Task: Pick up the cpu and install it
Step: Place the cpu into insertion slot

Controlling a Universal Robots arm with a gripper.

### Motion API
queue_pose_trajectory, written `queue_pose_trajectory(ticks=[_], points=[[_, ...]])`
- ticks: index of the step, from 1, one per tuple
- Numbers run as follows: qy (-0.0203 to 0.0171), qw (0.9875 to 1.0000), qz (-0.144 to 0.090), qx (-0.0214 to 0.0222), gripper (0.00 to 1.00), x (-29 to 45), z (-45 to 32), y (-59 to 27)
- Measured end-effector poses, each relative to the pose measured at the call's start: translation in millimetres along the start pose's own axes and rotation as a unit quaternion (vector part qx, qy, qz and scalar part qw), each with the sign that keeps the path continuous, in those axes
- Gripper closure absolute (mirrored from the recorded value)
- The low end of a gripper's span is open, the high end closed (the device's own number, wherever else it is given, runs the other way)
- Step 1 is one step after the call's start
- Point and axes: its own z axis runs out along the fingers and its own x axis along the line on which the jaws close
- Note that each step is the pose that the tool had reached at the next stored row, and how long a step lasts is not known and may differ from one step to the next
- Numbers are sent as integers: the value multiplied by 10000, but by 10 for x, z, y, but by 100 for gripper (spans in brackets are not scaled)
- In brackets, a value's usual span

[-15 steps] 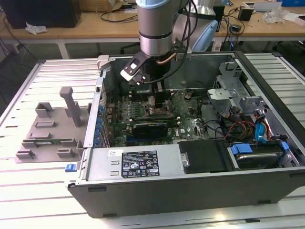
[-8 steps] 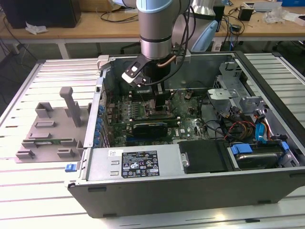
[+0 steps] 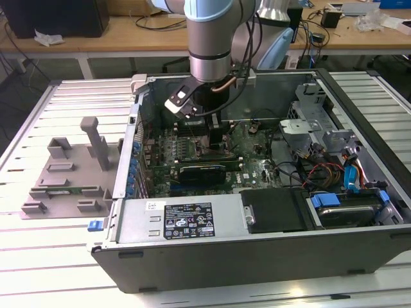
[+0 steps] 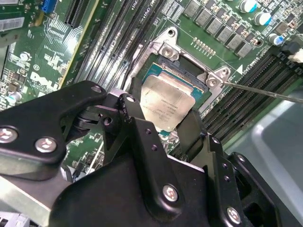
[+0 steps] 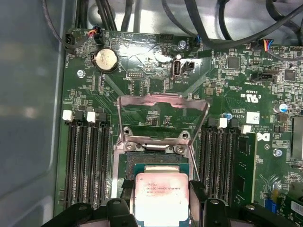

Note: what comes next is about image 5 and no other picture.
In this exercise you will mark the CPU with silver top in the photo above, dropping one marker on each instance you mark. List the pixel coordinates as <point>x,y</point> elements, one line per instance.
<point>161,196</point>

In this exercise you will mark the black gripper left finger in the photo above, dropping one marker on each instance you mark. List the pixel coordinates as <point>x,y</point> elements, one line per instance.
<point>118,212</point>

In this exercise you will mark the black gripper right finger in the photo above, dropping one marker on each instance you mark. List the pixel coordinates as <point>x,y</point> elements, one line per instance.
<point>215,212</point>

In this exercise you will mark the blue expansion slot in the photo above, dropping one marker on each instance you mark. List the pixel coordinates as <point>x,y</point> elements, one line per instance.
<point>271,205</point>

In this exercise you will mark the black board plug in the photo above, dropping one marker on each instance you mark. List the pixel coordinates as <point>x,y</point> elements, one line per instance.
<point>70,40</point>

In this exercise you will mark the CPU socket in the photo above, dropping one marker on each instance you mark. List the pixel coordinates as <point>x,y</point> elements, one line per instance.
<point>129,163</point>

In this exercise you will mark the grey PC case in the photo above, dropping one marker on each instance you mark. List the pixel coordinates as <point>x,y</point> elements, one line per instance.
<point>28,94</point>

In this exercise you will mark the graphics card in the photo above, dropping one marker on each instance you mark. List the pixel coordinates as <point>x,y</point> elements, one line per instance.
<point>291,208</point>

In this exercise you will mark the silver motherboard screw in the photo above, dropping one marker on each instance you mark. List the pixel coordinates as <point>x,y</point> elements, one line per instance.
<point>277,152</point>
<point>80,73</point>
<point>182,44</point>

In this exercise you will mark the metal socket cover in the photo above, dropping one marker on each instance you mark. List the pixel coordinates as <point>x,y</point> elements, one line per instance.
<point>163,99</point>

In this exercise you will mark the RAM slot with black latches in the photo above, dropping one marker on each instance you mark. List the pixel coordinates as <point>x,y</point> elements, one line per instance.
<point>228,165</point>
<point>82,165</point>
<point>206,165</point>
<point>104,165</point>

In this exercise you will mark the coin cell battery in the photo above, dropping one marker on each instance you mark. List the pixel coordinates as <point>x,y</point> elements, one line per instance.
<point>106,59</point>

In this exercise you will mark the green RAM stick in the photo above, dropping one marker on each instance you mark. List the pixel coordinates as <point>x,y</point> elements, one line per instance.
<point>246,165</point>

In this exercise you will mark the silver internal USB port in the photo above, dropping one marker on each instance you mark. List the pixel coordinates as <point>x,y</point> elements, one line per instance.
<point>176,68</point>

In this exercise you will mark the green motherboard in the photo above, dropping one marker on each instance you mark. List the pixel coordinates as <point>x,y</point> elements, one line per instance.
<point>213,78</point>

